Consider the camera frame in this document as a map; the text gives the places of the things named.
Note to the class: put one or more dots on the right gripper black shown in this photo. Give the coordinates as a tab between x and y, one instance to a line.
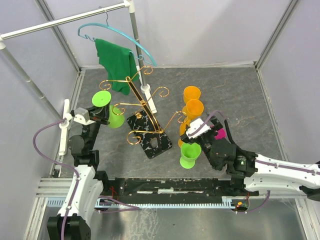
216	124

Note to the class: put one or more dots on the light blue cable duct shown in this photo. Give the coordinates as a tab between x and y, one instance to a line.
103	203

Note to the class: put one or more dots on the lime green wine glass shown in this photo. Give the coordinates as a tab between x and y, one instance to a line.
104	97

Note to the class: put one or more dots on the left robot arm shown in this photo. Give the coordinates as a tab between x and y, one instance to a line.
79	131

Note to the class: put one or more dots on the green cloth on hanger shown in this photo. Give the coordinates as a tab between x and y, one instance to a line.
119	62

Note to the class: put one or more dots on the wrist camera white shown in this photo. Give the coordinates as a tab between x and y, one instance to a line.
197	128
82	116

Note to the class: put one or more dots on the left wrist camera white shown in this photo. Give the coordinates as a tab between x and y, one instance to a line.
82	116

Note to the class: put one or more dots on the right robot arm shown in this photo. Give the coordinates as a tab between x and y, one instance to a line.
249	174

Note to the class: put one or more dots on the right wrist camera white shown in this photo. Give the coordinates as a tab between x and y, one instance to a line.
197	128

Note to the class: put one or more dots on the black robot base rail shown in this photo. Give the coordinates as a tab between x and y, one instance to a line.
167	191

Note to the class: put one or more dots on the pink wine glass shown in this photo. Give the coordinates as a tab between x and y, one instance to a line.
220	134

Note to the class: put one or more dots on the orange wine glass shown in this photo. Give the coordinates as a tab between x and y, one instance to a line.
193	109
182	130
191	93

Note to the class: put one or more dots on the gold wine glass rack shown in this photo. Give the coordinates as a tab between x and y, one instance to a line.
145	128

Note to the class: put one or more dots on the silver white clothes rail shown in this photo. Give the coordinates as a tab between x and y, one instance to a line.
129	4

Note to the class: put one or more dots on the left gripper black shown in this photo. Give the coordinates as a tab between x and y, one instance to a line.
99	114

